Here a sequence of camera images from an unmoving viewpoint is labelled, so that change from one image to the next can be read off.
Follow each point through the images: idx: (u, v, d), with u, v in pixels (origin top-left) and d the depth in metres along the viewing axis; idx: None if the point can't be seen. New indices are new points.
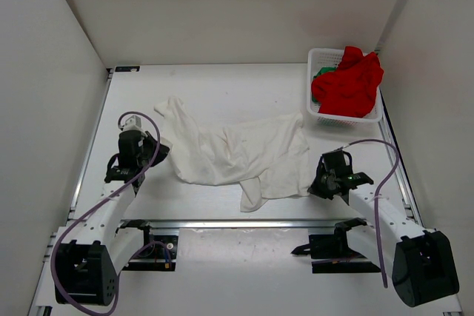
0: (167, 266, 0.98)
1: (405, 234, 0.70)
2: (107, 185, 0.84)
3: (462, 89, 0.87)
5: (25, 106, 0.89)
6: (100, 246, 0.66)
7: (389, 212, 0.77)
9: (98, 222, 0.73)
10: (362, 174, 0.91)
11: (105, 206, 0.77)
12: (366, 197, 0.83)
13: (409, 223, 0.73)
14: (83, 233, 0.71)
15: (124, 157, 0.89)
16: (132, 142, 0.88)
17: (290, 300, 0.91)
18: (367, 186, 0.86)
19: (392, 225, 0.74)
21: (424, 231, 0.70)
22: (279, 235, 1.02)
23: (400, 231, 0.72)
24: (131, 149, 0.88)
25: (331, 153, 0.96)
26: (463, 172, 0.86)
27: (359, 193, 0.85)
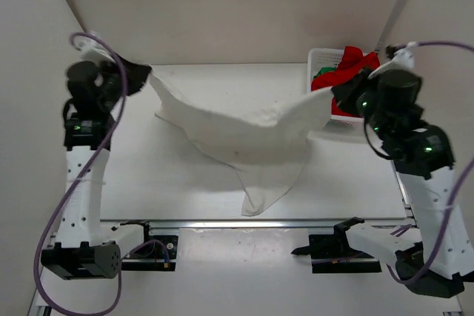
0: (166, 266, 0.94)
1: (457, 271, 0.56)
2: (71, 153, 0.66)
3: (459, 82, 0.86)
5: (24, 101, 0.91)
6: (90, 250, 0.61)
7: (453, 231, 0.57)
9: (79, 215, 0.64)
10: (442, 138, 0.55)
11: (77, 192, 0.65)
12: (436, 198, 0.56)
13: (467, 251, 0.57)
14: (66, 232, 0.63)
15: (80, 103, 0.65)
16: (87, 83, 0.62)
17: (292, 300, 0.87)
18: (447, 172, 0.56)
19: (449, 251, 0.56)
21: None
22: (279, 235, 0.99)
23: (453, 263, 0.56)
24: (87, 90, 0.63)
25: (398, 86, 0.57)
26: (462, 167, 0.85)
27: (432, 188, 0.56)
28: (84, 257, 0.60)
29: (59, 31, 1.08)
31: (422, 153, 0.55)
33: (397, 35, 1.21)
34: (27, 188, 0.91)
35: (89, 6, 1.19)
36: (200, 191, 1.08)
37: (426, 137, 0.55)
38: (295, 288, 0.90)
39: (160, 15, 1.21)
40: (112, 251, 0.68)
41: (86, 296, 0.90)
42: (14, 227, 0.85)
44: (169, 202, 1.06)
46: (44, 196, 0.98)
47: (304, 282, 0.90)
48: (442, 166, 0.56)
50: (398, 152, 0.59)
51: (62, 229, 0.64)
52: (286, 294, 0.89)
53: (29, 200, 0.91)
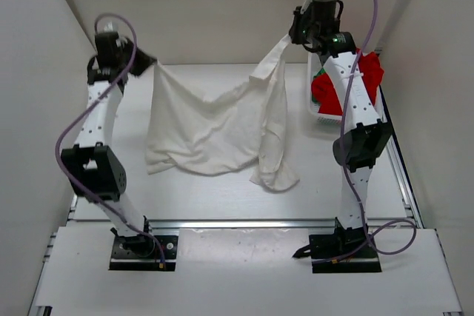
0: (162, 267, 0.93)
1: (361, 122, 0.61)
2: (92, 88, 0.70)
3: (458, 83, 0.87)
5: (25, 102, 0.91)
6: (104, 146, 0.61)
7: (358, 93, 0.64)
9: (96, 124, 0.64)
10: (349, 37, 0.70)
11: (95, 110, 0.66)
12: (344, 71, 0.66)
13: (372, 111, 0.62)
14: (83, 136, 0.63)
15: (105, 59, 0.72)
16: (110, 41, 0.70)
17: (291, 300, 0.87)
18: (350, 55, 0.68)
19: (355, 109, 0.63)
21: (380, 120, 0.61)
22: (279, 235, 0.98)
23: (358, 117, 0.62)
24: (110, 48, 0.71)
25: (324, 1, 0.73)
26: (462, 167, 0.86)
27: (336, 63, 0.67)
28: (95, 151, 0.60)
29: (60, 32, 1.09)
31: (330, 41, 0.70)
33: (397, 35, 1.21)
34: (29, 187, 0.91)
35: (89, 7, 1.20)
36: (200, 192, 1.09)
37: (334, 35, 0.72)
38: (296, 287, 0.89)
39: (161, 17, 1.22)
40: (121, 169, 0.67)
41: (86, 297, 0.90)
42: (14, 227, 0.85)
44: (169, 202, 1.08)
46: (44, 195, 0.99)
47: (304, 283, 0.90)
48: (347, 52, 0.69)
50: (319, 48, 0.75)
51: (81, 136, 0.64)
52: (285, 294, 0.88)
53: (29, 200, 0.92)
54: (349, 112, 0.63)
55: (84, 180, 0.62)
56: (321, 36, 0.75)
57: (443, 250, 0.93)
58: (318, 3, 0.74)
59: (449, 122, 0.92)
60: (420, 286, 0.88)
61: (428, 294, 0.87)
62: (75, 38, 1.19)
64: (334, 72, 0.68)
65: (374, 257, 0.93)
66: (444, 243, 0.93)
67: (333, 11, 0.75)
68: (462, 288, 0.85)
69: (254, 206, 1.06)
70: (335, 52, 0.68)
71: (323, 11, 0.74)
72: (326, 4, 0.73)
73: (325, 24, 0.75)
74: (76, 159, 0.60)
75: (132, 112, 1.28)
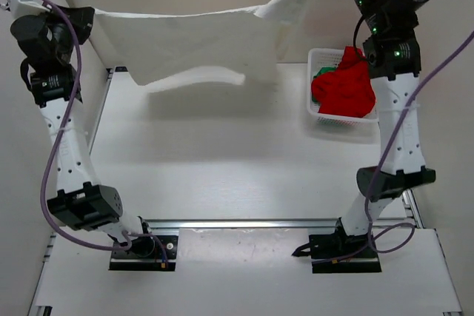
0: (164, 266, 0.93)
1: (401, 169, 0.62)
2: (46, 109, 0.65)
3: (458, 84, 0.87)
5: (25, 102, 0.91)
6: (95, 189, 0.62)
7: (406, 133, 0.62)
9: (73, 161, 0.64)
10: (414, 47, 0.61)
11: (64, 141, 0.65)
12: (396, 101, 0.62)
13: (417, 156, 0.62)
14: (64, 177, 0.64)
15: (39, 61, 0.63)
16: (41, 41, 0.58)
17: (291, 300, 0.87)
18: (410, 78, 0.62)
19: (399, 151, 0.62)
21: (422, 168, 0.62)
22: (279, 235, 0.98)
23: (402, 160, 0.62)
24: (46, 51, 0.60)
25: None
26: (461, 167, 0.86)
27: (392, 89, 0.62)
28: (89, 195, 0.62)
29: None
31: (392, 56, 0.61)
33: None
34: (28, 187, 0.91)
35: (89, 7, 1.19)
36: (200, 191, 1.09)
37: (398, 43, 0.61)
38: (296, 287, 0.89)
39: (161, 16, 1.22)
40: (112, 192, 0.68)
41: (87, 297, 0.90)
42: (13, 228, 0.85)
44: (170, 202, 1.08)
46: None
47: (304, 282, 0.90)
48: (406, 72, 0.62)
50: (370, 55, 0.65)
51: (61, 177, 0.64)
52: (285, 293, 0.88)
53: (29, 200, 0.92)
54: (392, 152, 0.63)
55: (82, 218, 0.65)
56: (382, 39, 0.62)
57: (443, 250, 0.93)
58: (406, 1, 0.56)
59: (448, 122, 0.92)
60: (419, 286, 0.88)
61: (428, 294, 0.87)
62: None
64: (386, 98, 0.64)
65: (373, 257, 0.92)
66: (444, 243, 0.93)
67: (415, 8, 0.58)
68: (462, 289, 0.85)
69: (254, 206, 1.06)
70: (394, 74, 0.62)
71: (400, 9, 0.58)
72: (412, 4, 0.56)
73: (397, 27, 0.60)
74: (69, 205, 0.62)
75: (131, 112, 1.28)
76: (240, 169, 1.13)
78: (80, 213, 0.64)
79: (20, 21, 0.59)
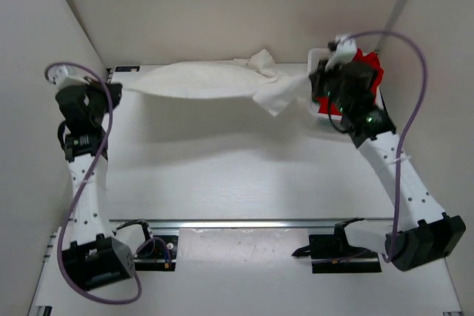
0: (167, 266, 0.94)
1: (422, 219, 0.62)
2: (73, 163, 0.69)
3: (458, 83, 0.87)
5: (24, 102, 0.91)
6: (107, 240, 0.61)
7: (409, 183, 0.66)
9: (90, 212, 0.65)
10: (383, 115, 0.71)
11: (85, 193, 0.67)
12: (386, 155, 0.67)
13: (430, 203, 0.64)
14: (78, 229, 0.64)
15: (75, 123, 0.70)
16: (78, 103, 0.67)
17: (291, 300, 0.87)
18: (389, 135, 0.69)
19: (411, 202, 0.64)
21: (443, 215, 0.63)
22: (279, 235, 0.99)
23: (417, 211, 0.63)
24: (81, 112, 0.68)
25: (356, 76, 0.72)
26: (461, 167, 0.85)
27: (378, 148, 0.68)
28: (101, 248, 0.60)
29: (59, 31, 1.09)
31: (366, 123, 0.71)
33: (397, 35, 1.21)
34: (28, 187, 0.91)
35: (89, 7, 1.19)
36: (200, 191, 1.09)
37: (368, 112, 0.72)
38: (296, 287, 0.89)
39: (161, 15, 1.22)
40: (127, 251, 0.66)
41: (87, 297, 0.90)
42: (13, 228, 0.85)
44: (170, 202, 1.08)
46: (44, 195, 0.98)
47: (304, 283, 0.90)
48: (386, 132, 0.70)
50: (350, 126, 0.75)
51: (76, 229, 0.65)
52: (285, 293, 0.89)
53: (30, 199, 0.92)
54: (406, 205, 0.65)
55: (94, 280, 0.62)
56: (353, 114, 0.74)
57: None
58: (352, 80, 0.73)
59: (448, 122, 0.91)
60: (419, 286, 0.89)
61: (428, 294, 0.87)
62: (75, 38, 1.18)
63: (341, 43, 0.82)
64: (376, 157, 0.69)
65: (373, 257, 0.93)
66: None
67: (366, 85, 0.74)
68: (462, 289, 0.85)
69: (254, 206, 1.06)
70: (374, 135, 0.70)
71: (352, 88, 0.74)
72: (361, 79, 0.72)
73: (359, 101, 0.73)
74: (81, 262, 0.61)
75: (131, 112, 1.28)
76: (240, 169, 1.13)
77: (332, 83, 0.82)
78: (91, 273, 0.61)
79: (64, 90, 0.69)
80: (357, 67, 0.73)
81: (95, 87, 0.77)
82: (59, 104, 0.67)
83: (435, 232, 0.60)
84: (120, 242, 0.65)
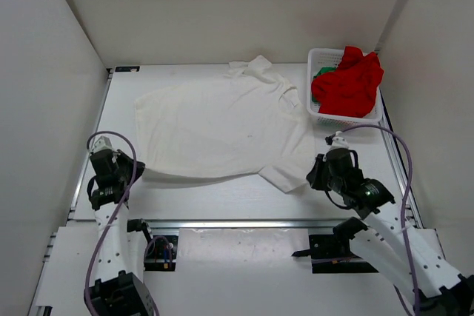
0: (166, 266, 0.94)
1: (443, 284, 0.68)
2: (100, 211, 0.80)
3: (459, 83, 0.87)
5: (25, 102, 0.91)
6: (128, 276, 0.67)
7: (420, 251, 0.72)
9: (113, 251, 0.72)
10: (378, 184, 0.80)
11: (109, 235, 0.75)
12: (392, 226, 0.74)
13: (447, 266, 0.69)
14: (102, 269, 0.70)
15: (104, 178, 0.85)
16: (107, 160, 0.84)
17: (291, 300, 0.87)
18: (389, 206, 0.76)
19: (428, 270, 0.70)
21: (460, 275, 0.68)
22: (279, 235, 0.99)
23: (438, 279, 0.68)
24: (107, 164, 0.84)
25: (338, 157, 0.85)
26: (461, 167, 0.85)
27: (384, 220, 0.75)
28: (122, 283, 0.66)
29: (59, 31, 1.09)
31: (365, 195, 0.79)
33: (396, 35, 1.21)
34: (28, 188, 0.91)
35: (89, 7, 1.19)
36: (200, 191, 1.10)
37: (366, 187, 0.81)
38: (296, 287, 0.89)
39: (161, 16, 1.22)
40: (145, 292, 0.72)
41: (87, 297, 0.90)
42: (14, 228, 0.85)
44: (170, 202, 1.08)
46: (44, 195, 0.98)
47: (304, 283, 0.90)
48: (386, 203, 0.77)
50: (353, 201, 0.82)
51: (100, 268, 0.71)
52: (285, 293, 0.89)
53: (30, 200, 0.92)
54: (424, 272, 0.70)
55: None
56: (349, 190, 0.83)
57: (443, 250, 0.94)
58: (335, 162, 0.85)
59: (448, 123, 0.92)
60: None
61: None
62: (75, 38, 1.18)
63: (336, 138, 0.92)
64: (383, 228, 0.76)
65: None
66: (444, 243, 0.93)
67: (349, 162, 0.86)
68: None
69: (254, 206, 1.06)
70: (376, 209, 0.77)
71: (342, 168, 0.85)
72: (343, 160, 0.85)
73: (348, 175, 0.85)
74: (104, 301, 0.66)
75: (131, 112, 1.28)
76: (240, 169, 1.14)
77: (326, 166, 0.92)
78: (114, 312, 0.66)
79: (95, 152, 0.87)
80: (339, 154, 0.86)
81: (122, 157, 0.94)
82: (91, 160, 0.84)
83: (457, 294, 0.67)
84: (139, 279, 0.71)
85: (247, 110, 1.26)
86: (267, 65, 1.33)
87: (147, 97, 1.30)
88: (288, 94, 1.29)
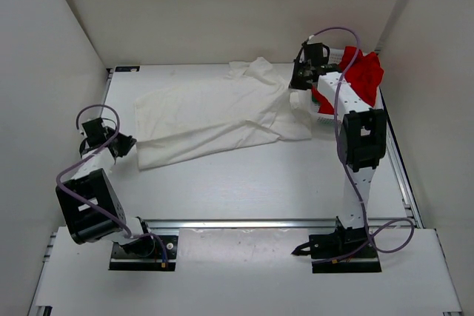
0: (164, 266, 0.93)
1: (353, 110, 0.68)
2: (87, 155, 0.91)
3: (459, 84, 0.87)
5: (25, 101, 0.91)
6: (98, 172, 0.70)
7: (347, 93, 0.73)
9: (91, 164, 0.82)
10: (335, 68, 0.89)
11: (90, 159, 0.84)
12: (332, 82, 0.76)
13: (362, 103, 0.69)
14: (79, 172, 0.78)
15: (94, 140, 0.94)
16: (97, 123, 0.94)
17: (291, 300, 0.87)
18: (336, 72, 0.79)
19: (346, 104, 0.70)
21: (371, 109, 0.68)
22: (279, 235, 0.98)
23: (350, 108, 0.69)
24: (96, 127, 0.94)
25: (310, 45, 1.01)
26: (462, 168, 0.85)
27: (326, 78, 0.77)
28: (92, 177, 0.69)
29: (60, 31, 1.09)
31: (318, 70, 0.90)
33: (397, 35, 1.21)
34: (27, 186, 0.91)
35: (89, 7, 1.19)
36: (199, 191, 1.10)
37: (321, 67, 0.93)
38: (296, 287, 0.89)
39: (161, 16, 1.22)
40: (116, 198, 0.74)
41: (87, 297, 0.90)
42: (14, 227, 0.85)
44: (170, 202, 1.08)
46: (45, 195, 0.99)
47: (304, 283, 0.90)
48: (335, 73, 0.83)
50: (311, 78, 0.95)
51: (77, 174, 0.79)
52: (284, 292, 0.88)
53: (29, 198, 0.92)
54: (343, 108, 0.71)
55: (89, 227, 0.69)
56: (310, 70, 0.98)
57: (443, 250, 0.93)
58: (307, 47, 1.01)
59: (449, 122, 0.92)
60: (418, 285, 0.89)
61: (427, 294, 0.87)
62: (76, 38, 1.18)
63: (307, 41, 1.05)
64: (326, 89, 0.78)
65: (373, 257, 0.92)
66: (444, 243, 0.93)
67: (321, 52, 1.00)
68: (462, 288, 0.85)
69: (255, 206, 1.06)
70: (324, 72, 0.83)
71: (311, 52, 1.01)
72: (315, 46, 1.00)
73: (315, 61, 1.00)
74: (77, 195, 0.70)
75: (131, 112, 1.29)
76: (241, 170, 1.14)
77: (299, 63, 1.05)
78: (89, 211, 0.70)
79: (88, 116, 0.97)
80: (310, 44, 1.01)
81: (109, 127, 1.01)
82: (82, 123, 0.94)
83: (364, 121, 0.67)
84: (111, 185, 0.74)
85: (247, 109, 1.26)
86: (267, 66, 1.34)
87: (148, 97, 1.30)
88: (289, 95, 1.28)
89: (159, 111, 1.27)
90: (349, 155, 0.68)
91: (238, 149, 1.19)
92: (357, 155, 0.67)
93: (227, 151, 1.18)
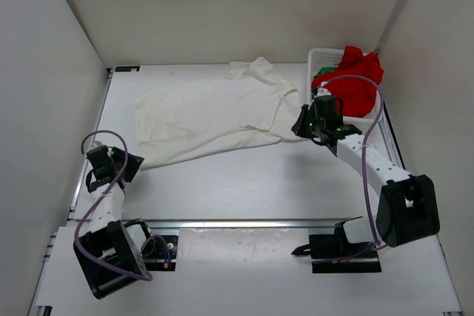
0: (166, 266, 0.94)
1: (391, 179, 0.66)
2: (95, 191, 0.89)
3: (460, 84, 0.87)
5: (24, 101, 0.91)
6: (115, 225, 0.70)
7: (375, 160, 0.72)
9: (104, 211, 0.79)
10: (352, 127, 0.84)
11: (102, 203, 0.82)
12: (355, 146, 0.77)
13: (398, 169, 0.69)
14: (94, 223, 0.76)
15: (100, 171, 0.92)
16: (103, 153, 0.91)
17: (291, 300, 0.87)
18: (355, 136, 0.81)
19: (379, 171, 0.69)
21: (409, 175, 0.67)
22: (279, 235, 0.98)
23: (386, 175, 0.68)
24: (104, 159, 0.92)
25: (323, 101, 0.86)
26: (462, 169, 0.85)
27: (347, 143, 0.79)
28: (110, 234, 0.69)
29: (60, 31, 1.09)
31: (336, 130, 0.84)
33: (397, 35, 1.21)
34: (27, 187, 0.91)
35: (88, 7, 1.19)
36: (199, 191, 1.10)
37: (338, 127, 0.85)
38: (296, 287, 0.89)
39: (161, 16, 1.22)
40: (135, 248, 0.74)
41: (87, 297, 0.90)
42: (14, 227, 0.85)
44: (170, 202, 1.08)
46: (45, 195, 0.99)
47: (304, 283, 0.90)
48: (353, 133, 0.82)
50: (327, 138, 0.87)
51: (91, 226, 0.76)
52: (284, 292, 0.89)
53: (29, 199, 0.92)
54: (376, 175, 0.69)
55: (109, 283, 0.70)
56: (327, 132, 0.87)
57: (443, 250, 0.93)
58: (320, 104, 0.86)
59: (449, 123, 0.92)
60: (419, 285, 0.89)
61: (427, 294, 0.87)
62: (75, 38, 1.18)
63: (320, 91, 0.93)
64: (349, 152, 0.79)
65: (373, 257, 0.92)
66: (444, 243, 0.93)
67: (334, 107, 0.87)
68: (462, 288, 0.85)
69: (254, 206, 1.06)
70: (344, 135, 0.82)
71: (325, 110, 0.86)
72: (328, 104, 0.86)
73: (329, 120, 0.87)
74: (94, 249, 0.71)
75: (131, 112, 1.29)
76: (241, 170, 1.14)
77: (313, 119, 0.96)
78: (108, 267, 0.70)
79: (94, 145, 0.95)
80: (324, 103, 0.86)
81: (116, 153, 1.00)
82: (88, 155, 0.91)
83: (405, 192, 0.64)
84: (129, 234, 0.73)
85: (247, 109, 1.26)
86: (267, 66, 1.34)
87: (148, 97, 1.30)
88: (289, 96, 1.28)
89: (159, 111, 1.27)
90: (393, 234, 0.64)
91: (238, 149, 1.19)
92: (403, 230, 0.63)
93: (227, 151, 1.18)
